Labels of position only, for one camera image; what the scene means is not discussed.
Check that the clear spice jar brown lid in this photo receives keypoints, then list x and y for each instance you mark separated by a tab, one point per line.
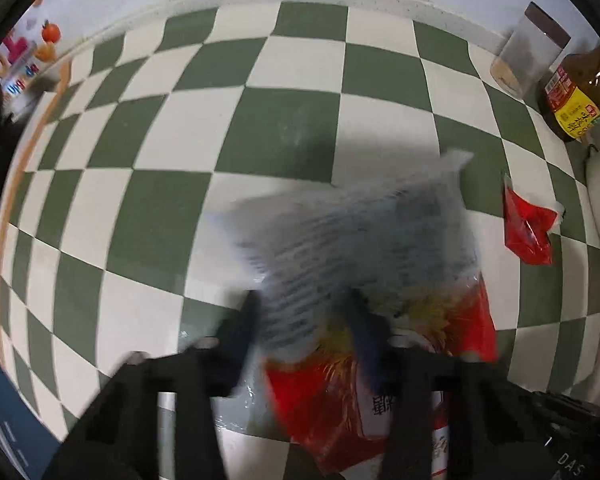
527	55

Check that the green white checkered mat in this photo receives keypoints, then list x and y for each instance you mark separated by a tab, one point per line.
145	220

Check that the red snack bag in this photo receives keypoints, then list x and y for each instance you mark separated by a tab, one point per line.
325	395

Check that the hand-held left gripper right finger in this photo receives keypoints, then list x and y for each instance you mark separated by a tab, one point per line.
372	350

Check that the small red wrapper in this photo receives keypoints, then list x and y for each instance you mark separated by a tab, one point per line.
527	232

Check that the clear printed plastic bag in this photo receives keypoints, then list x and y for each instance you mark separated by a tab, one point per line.
370	245

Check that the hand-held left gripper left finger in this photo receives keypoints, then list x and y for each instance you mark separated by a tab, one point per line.
240	332

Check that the blue base cabinet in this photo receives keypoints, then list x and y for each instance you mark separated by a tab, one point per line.
5	420

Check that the colourful wall stickers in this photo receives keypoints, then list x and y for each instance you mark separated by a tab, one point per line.
50	32

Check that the brown sauce bottle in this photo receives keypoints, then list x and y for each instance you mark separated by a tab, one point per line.
575	92

